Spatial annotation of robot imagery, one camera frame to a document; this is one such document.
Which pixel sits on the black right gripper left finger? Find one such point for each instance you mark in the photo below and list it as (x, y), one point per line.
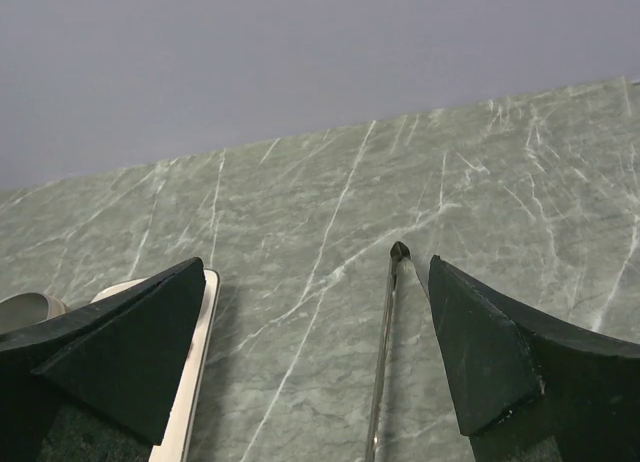
(47, 371)

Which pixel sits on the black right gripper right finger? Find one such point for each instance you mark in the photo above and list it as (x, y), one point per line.
(527, 386)

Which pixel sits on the metal tongs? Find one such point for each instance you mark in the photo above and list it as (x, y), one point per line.
(403, 310)

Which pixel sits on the white rectangular plate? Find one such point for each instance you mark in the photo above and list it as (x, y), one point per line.
(192, 362)

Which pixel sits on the far metal lunch tin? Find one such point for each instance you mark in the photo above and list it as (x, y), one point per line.
(28, 309)

